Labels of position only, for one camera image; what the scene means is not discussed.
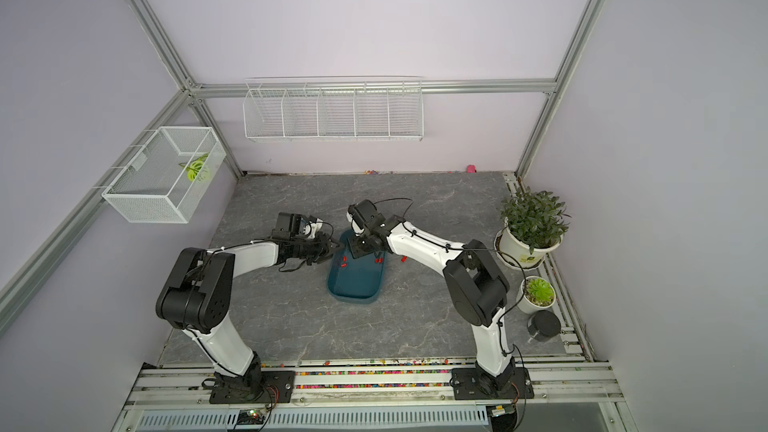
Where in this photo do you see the green leaf toy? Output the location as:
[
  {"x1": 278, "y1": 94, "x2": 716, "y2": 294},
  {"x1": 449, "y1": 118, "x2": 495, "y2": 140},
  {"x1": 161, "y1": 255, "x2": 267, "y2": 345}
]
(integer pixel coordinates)
[{"x1": 179, "y1": 153, "x2": 210, "y2": 183}]

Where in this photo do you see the long white wire wall basket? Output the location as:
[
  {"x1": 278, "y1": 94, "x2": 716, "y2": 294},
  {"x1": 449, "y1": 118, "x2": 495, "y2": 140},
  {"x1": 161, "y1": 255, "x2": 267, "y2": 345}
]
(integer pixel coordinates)
[{"x1": 242, "y1": 76, "x2": 425, "y2": 142}]

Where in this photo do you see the teal plastic storage box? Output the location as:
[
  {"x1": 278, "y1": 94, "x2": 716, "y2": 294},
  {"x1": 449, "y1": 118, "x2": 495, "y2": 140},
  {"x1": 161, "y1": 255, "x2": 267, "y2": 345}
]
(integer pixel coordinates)
[{"x1": 327, "y1": 229, "x2": 387, "y2": 304}]

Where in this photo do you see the white wire cube basket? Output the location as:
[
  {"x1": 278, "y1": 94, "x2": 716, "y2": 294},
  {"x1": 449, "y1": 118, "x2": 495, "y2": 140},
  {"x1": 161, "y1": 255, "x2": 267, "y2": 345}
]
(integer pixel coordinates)
[{"x1": 102, "y1": 126, "x2": 226, "y2": 224}]

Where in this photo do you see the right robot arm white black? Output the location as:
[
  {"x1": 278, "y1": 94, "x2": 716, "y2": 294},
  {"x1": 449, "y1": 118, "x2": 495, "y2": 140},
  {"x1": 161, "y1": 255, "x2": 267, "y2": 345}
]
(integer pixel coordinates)
[{"x1": 347, "y1": 200, "x2": 515, "y2": 391}]

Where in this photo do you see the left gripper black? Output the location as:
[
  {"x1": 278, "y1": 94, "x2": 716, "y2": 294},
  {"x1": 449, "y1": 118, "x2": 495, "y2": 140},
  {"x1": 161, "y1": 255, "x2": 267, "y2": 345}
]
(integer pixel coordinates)
[{"x1": 291, "y1": 231, "x2": 345, "y2": 265}]

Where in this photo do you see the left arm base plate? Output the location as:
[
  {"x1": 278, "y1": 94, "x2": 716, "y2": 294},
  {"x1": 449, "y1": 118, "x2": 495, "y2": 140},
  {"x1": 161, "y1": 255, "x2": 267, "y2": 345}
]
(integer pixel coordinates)
[{"x1": 204, "y1": 369, "x2": 296, "y2": 405}]

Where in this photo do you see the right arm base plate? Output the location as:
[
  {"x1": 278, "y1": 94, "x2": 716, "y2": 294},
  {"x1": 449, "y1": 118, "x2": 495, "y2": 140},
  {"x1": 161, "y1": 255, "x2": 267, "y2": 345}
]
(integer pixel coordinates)
[{"x1": 449, "y1": 366, "x2": 535, "y2": 402}]

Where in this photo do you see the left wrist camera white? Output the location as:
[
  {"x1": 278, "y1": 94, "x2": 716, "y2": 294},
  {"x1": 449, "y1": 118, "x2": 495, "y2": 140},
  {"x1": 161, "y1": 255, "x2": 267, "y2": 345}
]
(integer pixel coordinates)
[{"x1": 270, "y1": 212, "x2": 323, "y2": 241}]

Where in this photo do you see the large potted green plant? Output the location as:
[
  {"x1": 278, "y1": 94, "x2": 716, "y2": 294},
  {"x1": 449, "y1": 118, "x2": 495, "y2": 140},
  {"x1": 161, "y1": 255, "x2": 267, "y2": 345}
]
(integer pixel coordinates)
[{"x1": 495, "y1": 186, "x2": 571, "y2": 269}]

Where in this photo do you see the small potted succulent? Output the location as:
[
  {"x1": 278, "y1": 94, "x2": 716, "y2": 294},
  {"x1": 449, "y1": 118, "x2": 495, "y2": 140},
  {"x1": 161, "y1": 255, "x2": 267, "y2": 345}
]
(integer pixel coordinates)
[{"x1": 516, "y1": 276, "x2": 556, "y2": 315}]

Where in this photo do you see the black cylinder weight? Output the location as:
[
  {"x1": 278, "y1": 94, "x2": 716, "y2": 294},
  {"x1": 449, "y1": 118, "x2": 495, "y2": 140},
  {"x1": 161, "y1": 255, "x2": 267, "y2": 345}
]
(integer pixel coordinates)
[{"x1": 527, "y1": 309, "x2": 562, "y2": 342}]

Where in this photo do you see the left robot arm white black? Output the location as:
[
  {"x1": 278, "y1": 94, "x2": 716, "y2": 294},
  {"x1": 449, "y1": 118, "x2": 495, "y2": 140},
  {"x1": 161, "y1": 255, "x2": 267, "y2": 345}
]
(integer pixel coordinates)
[{"x1": 155, "y1": 232, "x2": 341, "y2": 385}]

